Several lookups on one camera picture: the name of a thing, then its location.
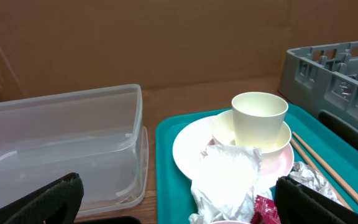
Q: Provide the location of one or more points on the teal plastic tray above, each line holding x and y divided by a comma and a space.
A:
174, 200

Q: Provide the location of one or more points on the grey dishwasher rack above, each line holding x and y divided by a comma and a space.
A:
323, 80

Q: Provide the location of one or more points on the pink round plate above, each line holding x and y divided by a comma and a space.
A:
194, 138

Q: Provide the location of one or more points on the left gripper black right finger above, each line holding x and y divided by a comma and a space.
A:
298, 204

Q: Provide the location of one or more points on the pink food bowl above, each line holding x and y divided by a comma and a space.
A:
229, 222

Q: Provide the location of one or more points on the black waste tray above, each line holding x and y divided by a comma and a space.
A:
113, 220

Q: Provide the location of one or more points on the red snack wrapper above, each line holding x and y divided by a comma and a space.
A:
265, 212

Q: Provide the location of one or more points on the clear plastic waste bin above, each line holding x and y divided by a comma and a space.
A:
98, 134

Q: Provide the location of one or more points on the cream shallow bowl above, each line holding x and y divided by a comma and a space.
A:
228, 128

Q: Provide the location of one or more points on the cream plastic cup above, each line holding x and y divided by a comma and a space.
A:
260, 104

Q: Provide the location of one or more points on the white napkin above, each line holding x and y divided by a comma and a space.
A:
227, 184

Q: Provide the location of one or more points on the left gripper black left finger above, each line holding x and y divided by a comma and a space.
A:
56, 203

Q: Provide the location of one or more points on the wooden chopstick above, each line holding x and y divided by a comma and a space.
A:
328, 168
311, 163

